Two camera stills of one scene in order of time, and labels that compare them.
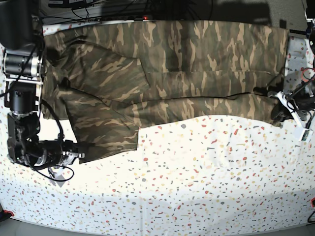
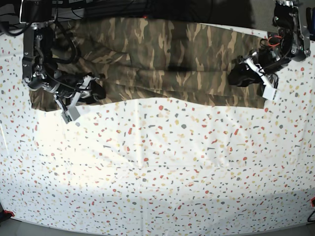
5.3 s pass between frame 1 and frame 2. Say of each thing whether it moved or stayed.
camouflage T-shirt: moved
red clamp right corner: stayed
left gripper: moved
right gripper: moved
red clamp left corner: stayed
